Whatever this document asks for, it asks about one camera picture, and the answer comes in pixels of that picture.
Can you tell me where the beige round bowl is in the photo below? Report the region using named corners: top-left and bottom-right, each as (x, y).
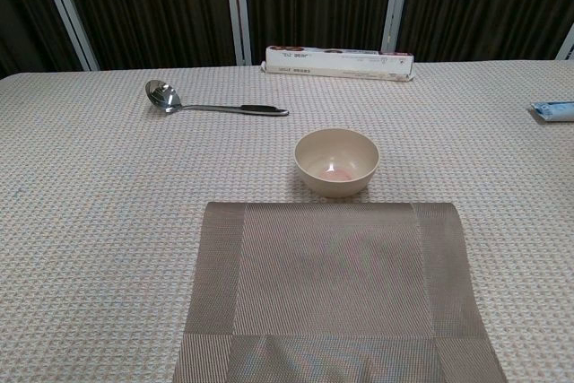
top-left (294, 128), bottom-right (380, 198)

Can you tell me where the steel ladle with black handle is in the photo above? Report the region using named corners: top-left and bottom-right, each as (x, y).
top-left (144, 79), bottom-right (291, 118)

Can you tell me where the beige woven tablecloth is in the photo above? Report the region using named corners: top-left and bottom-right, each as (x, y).
top-left (0, 58), bottom-right (574, 383)

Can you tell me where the brown woven placemat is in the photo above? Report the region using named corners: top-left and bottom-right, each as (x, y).
top-left (173, 201), bottom-right (508, 383)

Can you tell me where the long cookie box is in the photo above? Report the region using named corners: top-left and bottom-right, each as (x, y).
top-left (261, 45), bottom-right (415, 83)

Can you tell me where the blue white toothpaste tube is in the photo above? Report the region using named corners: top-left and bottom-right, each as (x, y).
top-left (530, 100), bottom-right (574, 124)

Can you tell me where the dark pleated curtain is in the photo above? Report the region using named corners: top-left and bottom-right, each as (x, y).
top-left (0, 0), bottom-right (574, 79)

